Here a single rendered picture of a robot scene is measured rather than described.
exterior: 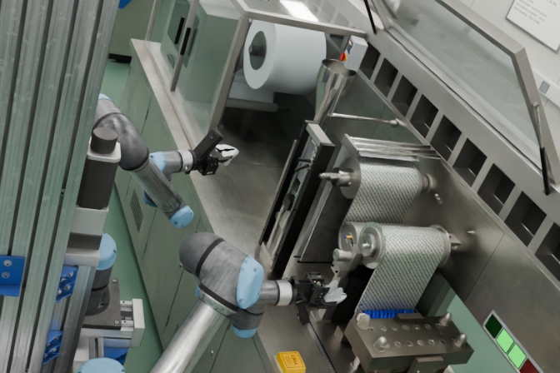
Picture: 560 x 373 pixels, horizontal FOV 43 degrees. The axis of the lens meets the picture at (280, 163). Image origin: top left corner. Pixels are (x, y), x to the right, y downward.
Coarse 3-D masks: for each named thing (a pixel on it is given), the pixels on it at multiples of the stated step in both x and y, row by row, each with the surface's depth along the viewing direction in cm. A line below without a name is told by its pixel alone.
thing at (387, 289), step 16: (384, 272) 222; (400, 272) 225; (416, 272) 227; (432, 272) 231; (368, 288) 224; (384, 288) 226; (400, 288) 229; (416, 288) 232; (368, 304) 228; (384, 304) 231; (400, 304) 234; (416, 304) 237
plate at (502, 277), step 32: (352, 96) 299; (352, 128) 297; (384, 128) 277; (448, 192) 241; (416, 224) 255; (448, 224) 239; (480, 224) 226; (480, 256) 225; (512, 256) 213; (480, 288) 224; (512, 288) 212; (544, 288) 201; (480, 320) 223; (512, 320) 211; (544, 320) 200; (544, 352) 200
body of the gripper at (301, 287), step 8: (312, 272) 215; (320, 272) 216; (296, 280) 209; (304, 280) 210; (312, 280) 213; (320, 280) 214; (296, 288) 209; (304, 288) 210; (312, 288) 211; (320, 288) 210; (328, 288) 211; (296, 296) 208; (304, 296) 212; (312, 296) 211; (320, 296) 213; (288, 304) 210; (304, 304) 214; (312, 304) 213
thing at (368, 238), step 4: (364, 236) 222; (368, 236) 220; (372, 236) 219; (360, 240) 224; (364, 240) 222; (368, 240) 220; (372, 240) 218; (376, 240) 219; (360, 244) 224; (372, 244) 218; (376, 244) 218; (360, 248) 223; (364, 248) 222; (368, 248) 219; (372, 248) 218; (376, 248) 218; (364, 252) 221; (368, 252) 219; (372, 252) 218; (368, 256) 220
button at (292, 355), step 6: (282, 354) 215; (288, 354) 216; (294, 354) 217; (282, 360) 213; (288, 360) 214; (294, 360) 215; (300, 360) 216; (282, 366) 212; (288, 366) 212; (294, 366) 212; (300, 366) 213; (288, 372) 212; (294, 372) 213; (300, 372) 214
